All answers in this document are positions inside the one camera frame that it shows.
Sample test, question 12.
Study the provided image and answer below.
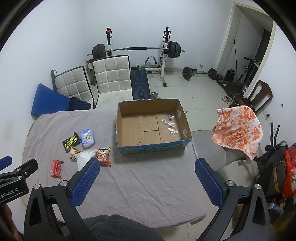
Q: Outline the black exercise machine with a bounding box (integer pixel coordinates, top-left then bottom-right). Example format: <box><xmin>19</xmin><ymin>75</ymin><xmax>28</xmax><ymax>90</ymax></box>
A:
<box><xmin>254</xmin><ymin>126</ymin><xmax>288</xmax><ymax>203</ymax></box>

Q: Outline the orange white patterned cloth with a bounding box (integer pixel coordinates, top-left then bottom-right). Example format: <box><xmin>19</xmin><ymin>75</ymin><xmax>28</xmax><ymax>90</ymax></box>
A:
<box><xmin>212</xmin><ymin>105</ymin><xmax>263</xmax><ymax>160</ymax></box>

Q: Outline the blue cartoon dog packet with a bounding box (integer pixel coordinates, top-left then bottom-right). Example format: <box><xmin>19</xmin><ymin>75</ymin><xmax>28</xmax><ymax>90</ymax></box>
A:
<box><xmin>80</xmin><ymin>128</ymin><xmax>95</xmax><ymax>149</ymax></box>

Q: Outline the brown wooden chair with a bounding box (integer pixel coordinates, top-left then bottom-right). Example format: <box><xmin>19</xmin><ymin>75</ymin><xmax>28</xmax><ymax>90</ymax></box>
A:
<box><xmin>230</xmin><ymin>80</ymin><xmax>273</xmax><ymax>114</ymax></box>

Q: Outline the red plastic bag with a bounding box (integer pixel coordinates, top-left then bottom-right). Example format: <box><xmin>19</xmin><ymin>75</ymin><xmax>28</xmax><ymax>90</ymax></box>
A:
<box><xmin>282</xmin><ymin>144</ymin><xmax>296</xmax><ymax>199</ymax></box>

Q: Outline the white frosted zip bag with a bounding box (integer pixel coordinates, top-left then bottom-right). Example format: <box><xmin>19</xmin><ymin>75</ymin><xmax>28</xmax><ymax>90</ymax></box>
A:
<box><xmin>75</xmin><ymin>149</ymin><xmax>96</xmax><ymax>171</ymax></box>

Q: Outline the white barbell rack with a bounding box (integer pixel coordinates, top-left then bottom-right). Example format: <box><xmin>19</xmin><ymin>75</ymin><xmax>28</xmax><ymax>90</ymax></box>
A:
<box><xmin>106</xmin><ymin>26</ymin><xmax>171</xmax><ymax>87</ymax></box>

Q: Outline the dark navy cloth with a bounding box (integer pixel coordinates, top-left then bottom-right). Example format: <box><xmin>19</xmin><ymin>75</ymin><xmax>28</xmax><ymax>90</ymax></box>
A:
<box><xmin>69</xmin><ymin>97</ymin><xmax>92</xmax><ymax>111</ymax></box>

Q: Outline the grey round chair seat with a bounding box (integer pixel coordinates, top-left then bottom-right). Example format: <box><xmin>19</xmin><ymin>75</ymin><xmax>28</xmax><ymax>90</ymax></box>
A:
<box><xmin>191</xmin><ymin>130</ymin><xmax>255</xmax><ymax>176</ymax></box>

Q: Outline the black yellow snack packet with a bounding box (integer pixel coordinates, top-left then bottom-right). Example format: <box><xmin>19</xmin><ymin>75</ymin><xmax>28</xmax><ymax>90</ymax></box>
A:
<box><xmin>62</xmin><ymin>132</ymin><xmax>81</xmax><ymax>153</ymax></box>

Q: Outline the blue cushion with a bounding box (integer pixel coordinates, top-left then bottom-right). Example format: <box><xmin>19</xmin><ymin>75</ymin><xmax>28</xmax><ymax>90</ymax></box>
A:
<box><xmin>31</xmin><ymin>83</ymin><xmax>70</xmax><ymax>117</ymax></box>

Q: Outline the red floral snack packet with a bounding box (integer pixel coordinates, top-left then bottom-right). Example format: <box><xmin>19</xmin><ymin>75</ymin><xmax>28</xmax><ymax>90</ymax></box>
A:
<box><xmin>50</xmin><ymin>160</ymin><xmax>63</xmax><ymax>179</ymax></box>

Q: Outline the open cardboard box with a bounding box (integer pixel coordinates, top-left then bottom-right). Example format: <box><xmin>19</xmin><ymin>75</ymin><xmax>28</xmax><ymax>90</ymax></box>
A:
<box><xmin>115</xmin><ymin>98</ymin><xmax>192</xmax><ymax>154</ymax></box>

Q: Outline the white quilted chair left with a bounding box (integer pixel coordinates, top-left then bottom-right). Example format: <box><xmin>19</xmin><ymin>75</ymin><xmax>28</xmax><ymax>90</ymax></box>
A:
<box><xmin>51</xmin><ymin>66</ymin><xmax>95</xmax><ymax>108</ymax></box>

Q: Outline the barbell on floor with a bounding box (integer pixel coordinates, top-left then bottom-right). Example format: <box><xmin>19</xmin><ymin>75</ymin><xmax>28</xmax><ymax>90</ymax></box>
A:
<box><xmin>181</xmin><ymin>67</ymin><xmax>218</xmax><ymax>81</ymax></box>

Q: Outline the white quilted chair right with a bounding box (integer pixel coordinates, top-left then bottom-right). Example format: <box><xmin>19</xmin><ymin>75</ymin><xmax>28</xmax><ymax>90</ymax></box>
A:
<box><xmin>93</xmin><ymin>55</ymin><xmax>133</xmax><ymax>108</ymax></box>

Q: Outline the black blue weight bench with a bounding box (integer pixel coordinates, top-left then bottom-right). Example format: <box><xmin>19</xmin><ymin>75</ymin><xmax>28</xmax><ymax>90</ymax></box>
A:
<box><xmin>130</xmin><ymin>67</ymin><xmax>151</xmax><ymax>100</ymax></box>

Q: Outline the barbell on rack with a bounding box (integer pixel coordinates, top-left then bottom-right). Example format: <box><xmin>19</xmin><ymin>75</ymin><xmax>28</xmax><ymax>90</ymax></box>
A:
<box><xmin>87</xmin><ymin>41</ymin><xmax>185</xmax><ymax>60</ymax></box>

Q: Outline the chrome dumbbell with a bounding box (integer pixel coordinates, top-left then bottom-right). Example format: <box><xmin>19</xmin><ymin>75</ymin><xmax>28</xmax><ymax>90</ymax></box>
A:
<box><xmin>151</xmin><ymin>92</ymin><xmax>158</xmax><ymax>99</ymax></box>

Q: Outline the white quilted chair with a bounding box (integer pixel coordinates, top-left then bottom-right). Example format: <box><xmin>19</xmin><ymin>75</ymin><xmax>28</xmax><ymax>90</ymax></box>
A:
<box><xmin>93</xmin><ymin>55</ymin><xmax>133</xmax><ymax>108</ymax></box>
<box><xmin>51</xmin><ymin>66</ymin><xmax>95</xmax><ymax>108</ymax></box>

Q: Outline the orange panda snack packet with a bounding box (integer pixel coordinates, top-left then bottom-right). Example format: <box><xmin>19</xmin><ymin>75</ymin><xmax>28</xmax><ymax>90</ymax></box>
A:
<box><xmin>96</xmin><ymin>147</ymin><xmax>111</xmax><ymax>167</ymax></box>

